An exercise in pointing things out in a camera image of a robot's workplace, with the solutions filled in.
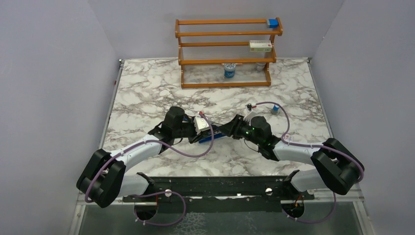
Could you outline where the white small jar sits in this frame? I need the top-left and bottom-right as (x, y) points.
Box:
(256, 63), (267, 71)

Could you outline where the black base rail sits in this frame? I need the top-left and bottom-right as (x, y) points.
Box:
(122, 176), (315, 217)

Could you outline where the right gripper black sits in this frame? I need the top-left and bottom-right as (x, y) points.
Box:
(217, 114), (262, 146)

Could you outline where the blue stapler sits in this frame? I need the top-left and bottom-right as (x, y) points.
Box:
(183, 114), (225, 144)

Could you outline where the white green carton box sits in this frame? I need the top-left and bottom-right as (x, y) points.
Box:
(249, 40), (273, 53)

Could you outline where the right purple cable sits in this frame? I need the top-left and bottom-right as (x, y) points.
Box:
(254, 101), (366, 224)

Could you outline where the blue box on top shelf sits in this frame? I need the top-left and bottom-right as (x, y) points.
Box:
(266, 19), (279, 28)

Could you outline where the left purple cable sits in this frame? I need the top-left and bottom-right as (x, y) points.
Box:
(85, 112), (215, 227)

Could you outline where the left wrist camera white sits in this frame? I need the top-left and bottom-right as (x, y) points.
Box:
(193, 111), (210, 134)

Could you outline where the small blue capped cylinder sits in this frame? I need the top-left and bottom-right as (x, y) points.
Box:
(271, 104), (280, 115)

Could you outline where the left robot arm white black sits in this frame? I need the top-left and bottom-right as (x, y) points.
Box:
(76, 106), (218, 208)

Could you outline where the purple cable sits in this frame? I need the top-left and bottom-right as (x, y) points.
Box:
(85, 112), (215, 227)
(254, 101), (366, 224)

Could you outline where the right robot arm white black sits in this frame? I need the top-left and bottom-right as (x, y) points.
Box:
(219, 115), (364, 199)

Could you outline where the orange wooden shelf rack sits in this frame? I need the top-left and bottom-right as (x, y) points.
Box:
(175, 17), (283, 89)

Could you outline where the blue white cup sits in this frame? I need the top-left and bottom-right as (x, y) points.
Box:
(224, 63), (236, 78)

